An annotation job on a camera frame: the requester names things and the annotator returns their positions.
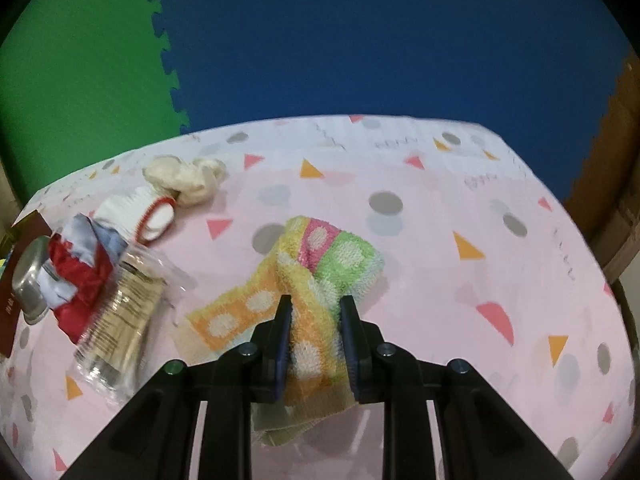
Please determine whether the green foam mat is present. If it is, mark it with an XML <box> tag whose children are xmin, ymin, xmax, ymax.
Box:
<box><xmin>0</xmin><ymin>0</ymin><xmax>193</xmax><ymax>206</ymax></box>

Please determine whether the white glove with red cuff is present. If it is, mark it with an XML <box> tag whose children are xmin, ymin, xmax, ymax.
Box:
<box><xmin>94</xmin><ymin>185</ymin><xmax>177</xmax><ymax>246</ymax></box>

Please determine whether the brown foam mat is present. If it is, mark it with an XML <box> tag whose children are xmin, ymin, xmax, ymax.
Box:
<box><xmin>562</xmin><ymin>52</ymin><xmax>640</xmax><ymax>286</ymax></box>

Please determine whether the cream cloth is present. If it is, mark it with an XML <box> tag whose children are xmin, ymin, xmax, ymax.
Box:
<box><xmin>142</xmin><ymin>156</ymin><xmax>228</xmax><ymax>207</ymax></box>

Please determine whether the red box with yellow inside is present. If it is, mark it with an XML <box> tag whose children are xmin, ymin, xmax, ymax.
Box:
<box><xmin>0</xmin><ymin>210</ymin><xmax>53</xmax><ymax>358</ymax></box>

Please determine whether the steel bowl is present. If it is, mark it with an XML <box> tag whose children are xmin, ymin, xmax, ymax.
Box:
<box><xmin>11</xmin><ymin>236</ymin><xmax>66</xmax><ymax>325</ymax></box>

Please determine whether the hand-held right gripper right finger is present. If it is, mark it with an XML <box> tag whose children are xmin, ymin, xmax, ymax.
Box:
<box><xmin>340</xmin><ymin>296</ymin><xmax>576</xmax><ymax>480</ymax></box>

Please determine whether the blue foam mat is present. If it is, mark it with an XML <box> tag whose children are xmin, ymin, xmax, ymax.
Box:
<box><xmin>142</xmin><ymin>0</ymin><xmax>631</xmax><ymax>211</ymax></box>

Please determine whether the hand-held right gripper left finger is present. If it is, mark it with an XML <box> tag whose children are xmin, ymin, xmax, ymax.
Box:
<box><xmin>52</xmin><ymin>294</ymin><xmax>293</xmax><ymax>480</ymax></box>

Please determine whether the red and white crumpled bag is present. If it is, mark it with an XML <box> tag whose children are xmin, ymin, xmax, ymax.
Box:
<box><xmin>47</xmin><ymin>212</ymin><xmax>128</xmax><ymax>345</ymax></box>

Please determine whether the cotton swab pack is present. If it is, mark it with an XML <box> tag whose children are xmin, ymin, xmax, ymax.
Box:
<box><xmin>67</xmin><ymin>242</ymin><xmax>193</xmax><ymax>403</ymax></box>

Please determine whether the colourful dotted towel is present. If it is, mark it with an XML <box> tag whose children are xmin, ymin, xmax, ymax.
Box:
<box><xmin>172</xmin><ymin>216</ymin><xmax>386</xmax><ymax>448</ymax></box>

